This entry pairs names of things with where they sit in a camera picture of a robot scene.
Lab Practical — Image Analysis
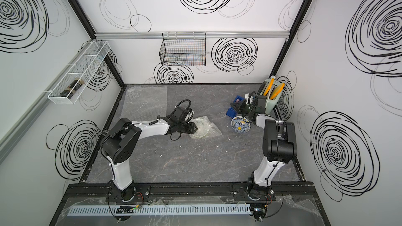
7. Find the white wire wall shelf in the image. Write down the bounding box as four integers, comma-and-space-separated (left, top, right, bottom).
48, 40, 111, 104

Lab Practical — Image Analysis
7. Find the yellow pale blue bowl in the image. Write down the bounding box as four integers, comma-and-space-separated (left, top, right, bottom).
191, 120, 210, 139

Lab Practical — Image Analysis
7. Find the mint green toaster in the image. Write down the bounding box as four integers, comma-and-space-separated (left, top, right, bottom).
256, 76, 285, 115

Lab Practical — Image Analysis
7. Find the horizontal aluminium wall rail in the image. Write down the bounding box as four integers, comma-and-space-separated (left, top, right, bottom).
95, 30, 290, 40

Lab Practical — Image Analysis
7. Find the white slotted cable duct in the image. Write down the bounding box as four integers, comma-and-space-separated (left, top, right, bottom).
67, 204, 252, 217

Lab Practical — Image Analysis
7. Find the blue tape dispenser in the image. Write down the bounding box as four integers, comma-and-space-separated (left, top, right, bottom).
225, 95, 246, 118

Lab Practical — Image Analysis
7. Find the black wire wall basket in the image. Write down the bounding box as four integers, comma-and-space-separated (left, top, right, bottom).
159, 38, 207, 66

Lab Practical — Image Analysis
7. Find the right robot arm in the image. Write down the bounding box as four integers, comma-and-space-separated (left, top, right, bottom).
230, 98, 297, 200

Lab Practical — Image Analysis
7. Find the left wall aluminium rail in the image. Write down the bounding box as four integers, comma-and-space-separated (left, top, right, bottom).
1, 39, 95, 164

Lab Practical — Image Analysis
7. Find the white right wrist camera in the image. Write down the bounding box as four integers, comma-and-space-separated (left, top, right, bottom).
245, 91, 257, 105

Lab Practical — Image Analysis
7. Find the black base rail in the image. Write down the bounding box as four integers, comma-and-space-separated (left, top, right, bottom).
62, 182, 317, 204

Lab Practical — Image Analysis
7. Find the blue yellow patterned bowl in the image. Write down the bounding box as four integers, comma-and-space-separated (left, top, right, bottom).
231, 116, 251, 134

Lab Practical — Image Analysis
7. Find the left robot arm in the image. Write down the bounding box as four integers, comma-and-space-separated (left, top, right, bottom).
101, 106, 198, 202

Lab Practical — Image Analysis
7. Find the dark bottle in shelf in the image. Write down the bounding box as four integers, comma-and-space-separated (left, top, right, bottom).
60, 78, 84, 99

